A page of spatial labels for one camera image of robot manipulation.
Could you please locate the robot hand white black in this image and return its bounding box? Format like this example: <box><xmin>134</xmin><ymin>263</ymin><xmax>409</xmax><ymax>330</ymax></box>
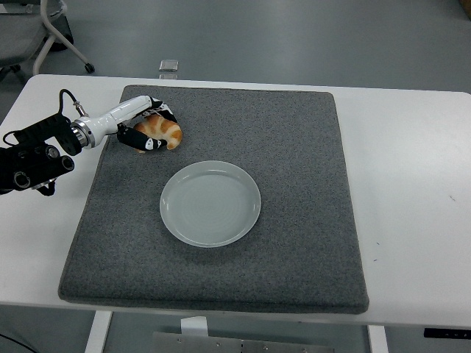
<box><xmin>87</xmin><ymin>94</ymin><xmax>180</xmax><ymax>152</ymax></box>

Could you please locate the croissant bread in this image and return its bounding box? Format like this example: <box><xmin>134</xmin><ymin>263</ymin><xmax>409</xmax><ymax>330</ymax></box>
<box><xmin>132</xmin><ymin>114</ymin><xmax>184</xmax><ymax>154</ymax></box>

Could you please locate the round white plate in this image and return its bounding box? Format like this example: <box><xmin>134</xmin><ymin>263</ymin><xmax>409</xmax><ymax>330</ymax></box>
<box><xmin>159</xmin><ymin>160</ymin><xmax>263</xmax><ymax>249</ymax></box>

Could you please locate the grey metal plate with screws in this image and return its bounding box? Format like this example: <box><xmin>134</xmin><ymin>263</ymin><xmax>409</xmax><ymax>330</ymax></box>
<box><xmin>151</xmin><ymin>332</ymin><xmax>336</xmax><ymax>353</ymax></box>

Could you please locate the grey felt mat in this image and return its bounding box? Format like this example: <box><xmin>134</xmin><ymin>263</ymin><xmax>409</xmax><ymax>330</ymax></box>
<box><xmin>58</xmin><ymin>84</ymin><xmax>370</xmax><ymax>315</ymax></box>

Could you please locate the grey office chair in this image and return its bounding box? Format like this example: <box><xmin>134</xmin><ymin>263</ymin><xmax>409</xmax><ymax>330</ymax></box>
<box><xmin>0</xmin><ymin>0</ymin><xmax>96</xmax><ymax>82</ymax></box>

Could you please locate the white table leg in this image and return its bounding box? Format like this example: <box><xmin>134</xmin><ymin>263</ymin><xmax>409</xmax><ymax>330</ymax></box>
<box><xmin>84</xmin><ymin>310</ymin><xmax>113</xmax><ymax>353</ymax></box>
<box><xmin>367</xmin><ymin>325</ymin><xmax>389</xmax><ymax>353</ymax></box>

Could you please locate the black table control panel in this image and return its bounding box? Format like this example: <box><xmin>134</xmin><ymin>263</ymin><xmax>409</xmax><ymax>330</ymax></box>
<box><xmin>423</xmin><ymin>327</ymin><xmax>471</xmax><ymax>340</ymax></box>

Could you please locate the black floor cable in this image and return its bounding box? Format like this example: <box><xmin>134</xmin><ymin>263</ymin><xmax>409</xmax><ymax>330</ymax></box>
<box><xmin>0</xmin><ymin>332</ymin><xmax>35</xmax><ymax>353</ymax></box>

